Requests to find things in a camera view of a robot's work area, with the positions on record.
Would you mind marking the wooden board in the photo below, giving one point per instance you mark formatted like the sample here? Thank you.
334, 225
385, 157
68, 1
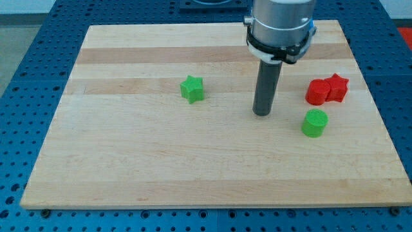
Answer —
123, 137

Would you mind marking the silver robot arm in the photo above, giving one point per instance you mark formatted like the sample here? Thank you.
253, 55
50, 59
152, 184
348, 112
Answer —
278, 32

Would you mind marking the red star block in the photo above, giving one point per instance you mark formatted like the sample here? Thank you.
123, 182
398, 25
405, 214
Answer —
338, 88

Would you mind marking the black white tool flange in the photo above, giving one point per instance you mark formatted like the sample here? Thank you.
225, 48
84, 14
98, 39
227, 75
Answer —
286, 54

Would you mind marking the red cylinder block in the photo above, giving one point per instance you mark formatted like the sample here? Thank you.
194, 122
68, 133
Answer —
317, 92

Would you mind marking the green cylinder block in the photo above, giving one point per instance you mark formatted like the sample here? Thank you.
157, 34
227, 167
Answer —
314, 123

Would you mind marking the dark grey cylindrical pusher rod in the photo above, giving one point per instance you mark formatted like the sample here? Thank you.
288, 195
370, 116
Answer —
267, 79

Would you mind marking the green star block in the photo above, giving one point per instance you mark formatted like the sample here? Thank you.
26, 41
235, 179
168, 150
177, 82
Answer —
192, 89

